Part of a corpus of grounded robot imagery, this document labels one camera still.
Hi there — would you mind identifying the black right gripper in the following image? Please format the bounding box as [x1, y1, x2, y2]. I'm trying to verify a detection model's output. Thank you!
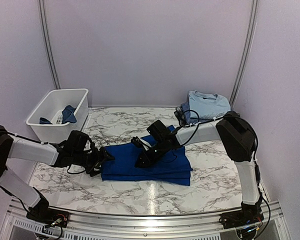
[135, 140, 168, 170]

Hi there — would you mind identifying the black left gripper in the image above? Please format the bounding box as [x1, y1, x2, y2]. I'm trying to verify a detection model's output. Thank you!
[72, 146, 115, 177]

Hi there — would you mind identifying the dark blue garment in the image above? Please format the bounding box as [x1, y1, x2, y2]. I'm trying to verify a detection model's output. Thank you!
[100, 124, 193, 187]

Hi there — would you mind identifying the blue checked shirt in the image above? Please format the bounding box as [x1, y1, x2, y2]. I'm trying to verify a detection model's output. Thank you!
[174, 102, 210, 127]

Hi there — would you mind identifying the light blue garment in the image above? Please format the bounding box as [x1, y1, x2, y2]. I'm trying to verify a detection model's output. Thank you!
[188, 90, 231, 120]

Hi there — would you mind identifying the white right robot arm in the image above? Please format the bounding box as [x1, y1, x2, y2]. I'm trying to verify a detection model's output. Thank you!
[131, 110, 262, 224]

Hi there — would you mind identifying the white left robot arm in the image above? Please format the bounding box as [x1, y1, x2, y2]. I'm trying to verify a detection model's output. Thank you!
[0, 125, 114, 223]

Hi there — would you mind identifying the white plastic laundry bin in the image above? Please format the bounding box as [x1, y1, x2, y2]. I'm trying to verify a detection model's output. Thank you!
[26, 88, 89, 143]

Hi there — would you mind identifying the grey blue garment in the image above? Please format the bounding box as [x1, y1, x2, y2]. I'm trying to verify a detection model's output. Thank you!
[39, 105, 77, 125]

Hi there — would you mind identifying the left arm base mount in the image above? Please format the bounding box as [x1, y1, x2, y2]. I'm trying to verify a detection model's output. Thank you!
[26, 193, 70, 228]

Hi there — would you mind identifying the aluminium front frame rail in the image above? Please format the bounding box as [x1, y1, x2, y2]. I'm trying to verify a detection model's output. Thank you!
[0, 199, 291, 240]

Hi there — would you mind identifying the left wall aluminium post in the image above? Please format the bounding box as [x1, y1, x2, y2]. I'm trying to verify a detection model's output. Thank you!
[38, 0, 61, 90]

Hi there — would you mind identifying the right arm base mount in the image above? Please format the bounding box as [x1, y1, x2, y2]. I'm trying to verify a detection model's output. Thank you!
[219, 202, 264, 229]

